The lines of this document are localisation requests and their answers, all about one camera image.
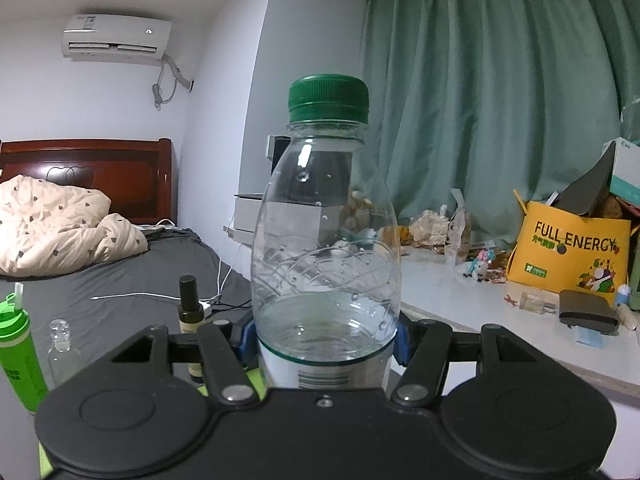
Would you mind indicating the window sill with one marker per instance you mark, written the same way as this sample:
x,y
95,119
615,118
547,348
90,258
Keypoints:
x,y
475,320

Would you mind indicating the beige crumpled object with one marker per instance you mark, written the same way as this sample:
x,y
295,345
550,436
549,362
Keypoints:
x,y
427,227

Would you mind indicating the cream patterned duvet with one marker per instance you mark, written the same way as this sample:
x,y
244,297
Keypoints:
x,y
60,230

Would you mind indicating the small unicorn toy figure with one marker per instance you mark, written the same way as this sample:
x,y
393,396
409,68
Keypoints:
x,y
480,262

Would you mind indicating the green curtain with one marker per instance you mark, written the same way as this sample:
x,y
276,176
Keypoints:
x,y
500,110

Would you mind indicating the black monitor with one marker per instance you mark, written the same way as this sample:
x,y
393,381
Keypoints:
x,y
276,147

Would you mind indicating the small clear glass bottle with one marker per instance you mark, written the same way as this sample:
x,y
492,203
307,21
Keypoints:
x,y
65,355

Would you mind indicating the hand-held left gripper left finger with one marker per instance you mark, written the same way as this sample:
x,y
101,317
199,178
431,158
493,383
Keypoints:
x,y
245,340

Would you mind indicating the small flat glass bottle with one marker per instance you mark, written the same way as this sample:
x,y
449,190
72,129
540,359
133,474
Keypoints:
x,y
535,302

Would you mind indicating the red wooden headboard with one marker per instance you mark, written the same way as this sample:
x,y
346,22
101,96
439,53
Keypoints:
x,y
125,170

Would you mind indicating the clear plastic bag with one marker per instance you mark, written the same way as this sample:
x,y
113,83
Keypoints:
x,y
457,230

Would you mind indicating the clear plastic water bottle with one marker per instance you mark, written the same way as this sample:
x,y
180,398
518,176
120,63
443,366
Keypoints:
x,y
325,260

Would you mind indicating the white box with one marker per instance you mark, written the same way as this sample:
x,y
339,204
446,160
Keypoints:
x,y
245,215

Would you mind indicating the brown spray bottle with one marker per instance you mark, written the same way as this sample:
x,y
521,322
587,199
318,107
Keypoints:
x,y
192,317

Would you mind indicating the white air conditioner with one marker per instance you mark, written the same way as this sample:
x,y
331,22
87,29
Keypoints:
x,y
115,35

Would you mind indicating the white and teal carton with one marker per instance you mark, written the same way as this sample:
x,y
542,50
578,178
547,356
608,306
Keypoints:
x,y
625,175

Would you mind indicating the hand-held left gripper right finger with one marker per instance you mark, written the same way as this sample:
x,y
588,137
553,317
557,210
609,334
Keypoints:
x,y
401,342

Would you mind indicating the green tumbler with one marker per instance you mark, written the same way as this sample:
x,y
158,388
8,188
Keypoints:
x,y
20,360

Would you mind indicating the dark grey cardboard box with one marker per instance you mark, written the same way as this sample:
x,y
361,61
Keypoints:
x,y
590,185

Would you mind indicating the black wallet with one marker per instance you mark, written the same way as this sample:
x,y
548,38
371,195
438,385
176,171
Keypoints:
x,y
587,310

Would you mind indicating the yellow Full Energy box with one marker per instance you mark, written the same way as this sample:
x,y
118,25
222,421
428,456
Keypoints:
x,y
565,270

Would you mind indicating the green mat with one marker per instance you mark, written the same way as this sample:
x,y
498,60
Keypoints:
x,y
251,379

